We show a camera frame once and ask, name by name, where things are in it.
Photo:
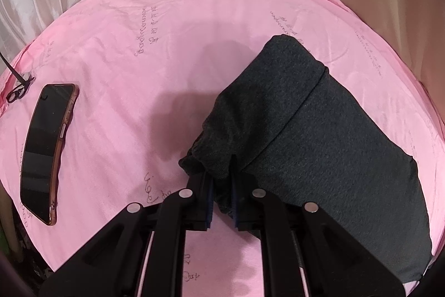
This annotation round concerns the dark grey pants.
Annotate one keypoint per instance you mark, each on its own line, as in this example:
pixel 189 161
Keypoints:
pixel 313 144

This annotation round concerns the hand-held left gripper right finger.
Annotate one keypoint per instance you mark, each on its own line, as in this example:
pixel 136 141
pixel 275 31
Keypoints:
pixel 237 210

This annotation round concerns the black eyeglasses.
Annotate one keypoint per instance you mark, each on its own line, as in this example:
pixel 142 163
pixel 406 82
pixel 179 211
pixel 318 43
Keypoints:
pixel 16 93

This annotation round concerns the black smartphone with copper case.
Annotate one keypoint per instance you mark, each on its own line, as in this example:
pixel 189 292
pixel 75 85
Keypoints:
pixel 45 151

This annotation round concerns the pink printed bed sheet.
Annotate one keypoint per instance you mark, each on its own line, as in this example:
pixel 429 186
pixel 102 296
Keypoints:
pixel 139 39

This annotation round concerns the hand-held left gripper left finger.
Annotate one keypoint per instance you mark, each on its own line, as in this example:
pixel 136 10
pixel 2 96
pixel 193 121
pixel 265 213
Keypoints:
pixel 209 210

